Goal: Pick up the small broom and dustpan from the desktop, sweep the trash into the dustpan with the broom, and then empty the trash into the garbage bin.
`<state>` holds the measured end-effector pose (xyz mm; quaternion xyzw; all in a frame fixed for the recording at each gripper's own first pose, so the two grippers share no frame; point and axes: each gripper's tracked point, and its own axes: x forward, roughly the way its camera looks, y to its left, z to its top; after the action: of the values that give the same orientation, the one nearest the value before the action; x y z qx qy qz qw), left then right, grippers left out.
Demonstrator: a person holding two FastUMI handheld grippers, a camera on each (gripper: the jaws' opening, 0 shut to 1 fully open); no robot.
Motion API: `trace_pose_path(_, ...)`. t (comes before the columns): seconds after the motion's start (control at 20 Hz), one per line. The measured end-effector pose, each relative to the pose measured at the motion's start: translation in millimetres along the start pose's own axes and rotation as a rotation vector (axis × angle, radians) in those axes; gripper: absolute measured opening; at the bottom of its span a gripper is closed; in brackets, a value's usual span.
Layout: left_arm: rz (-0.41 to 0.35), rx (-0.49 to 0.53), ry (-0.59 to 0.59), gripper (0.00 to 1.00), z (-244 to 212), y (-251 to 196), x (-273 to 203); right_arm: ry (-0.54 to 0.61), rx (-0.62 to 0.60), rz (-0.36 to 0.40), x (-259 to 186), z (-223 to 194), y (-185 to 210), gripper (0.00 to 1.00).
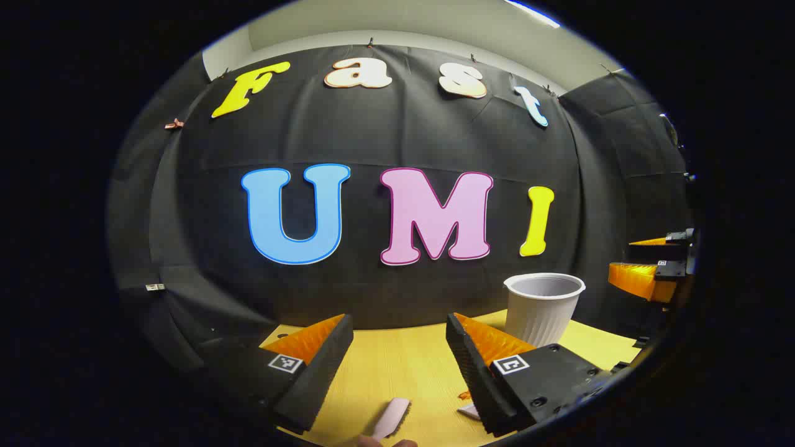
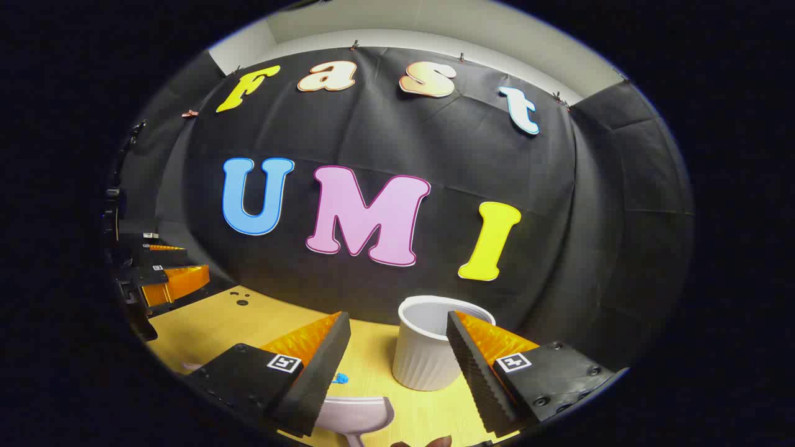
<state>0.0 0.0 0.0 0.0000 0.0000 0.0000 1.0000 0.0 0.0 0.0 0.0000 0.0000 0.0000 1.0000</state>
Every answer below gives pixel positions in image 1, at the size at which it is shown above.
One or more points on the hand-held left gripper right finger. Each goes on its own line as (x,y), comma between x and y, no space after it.
(478,379)

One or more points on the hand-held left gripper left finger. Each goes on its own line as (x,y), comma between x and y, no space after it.
(310,379)

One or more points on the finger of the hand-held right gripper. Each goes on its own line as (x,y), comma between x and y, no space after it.
(674,238)
(640,278)

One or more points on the pale purple dustpan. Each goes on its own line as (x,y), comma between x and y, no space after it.
(470,410)

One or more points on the small pale purple broom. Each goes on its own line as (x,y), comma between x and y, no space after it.
(392,417)

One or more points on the white ribbed garbage bin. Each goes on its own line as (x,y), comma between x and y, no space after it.
(541,310)

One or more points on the yellow wooden desktop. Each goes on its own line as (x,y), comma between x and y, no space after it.
(397,366)

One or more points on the black backdrop cloth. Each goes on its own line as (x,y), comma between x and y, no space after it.
(385,136)

